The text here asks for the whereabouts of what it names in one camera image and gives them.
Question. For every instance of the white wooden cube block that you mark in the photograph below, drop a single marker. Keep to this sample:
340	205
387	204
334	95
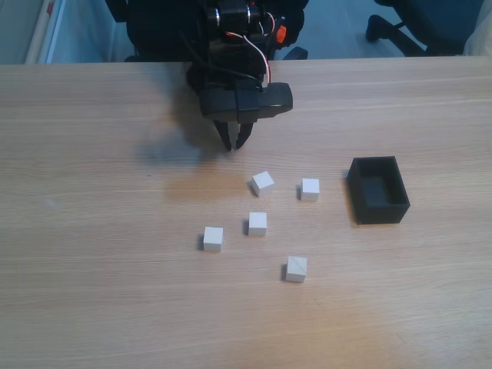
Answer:
262	183
296	269
213	238
310	189
257	223

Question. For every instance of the black open plastic box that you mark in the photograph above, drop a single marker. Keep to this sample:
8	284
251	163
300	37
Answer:
378	213

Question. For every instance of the black office chair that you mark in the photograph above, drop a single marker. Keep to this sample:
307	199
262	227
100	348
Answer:
153	30

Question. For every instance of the white leaning board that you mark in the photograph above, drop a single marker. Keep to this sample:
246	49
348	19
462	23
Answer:
77	34

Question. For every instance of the dark teal office chair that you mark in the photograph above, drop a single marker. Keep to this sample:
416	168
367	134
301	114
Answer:
430	23

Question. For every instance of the beige cloth object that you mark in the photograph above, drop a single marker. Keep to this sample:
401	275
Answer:
480	42

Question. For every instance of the black oval gripper camera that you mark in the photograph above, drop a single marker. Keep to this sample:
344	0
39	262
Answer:
274	100

